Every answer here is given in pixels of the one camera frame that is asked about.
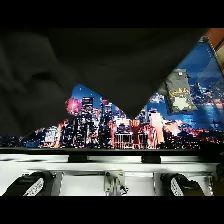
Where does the black T-shirt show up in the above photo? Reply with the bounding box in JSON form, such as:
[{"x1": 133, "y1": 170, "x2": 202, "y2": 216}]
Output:
[{"x1": 0, "y1": 27, "x2": 210, "y2": 138}]

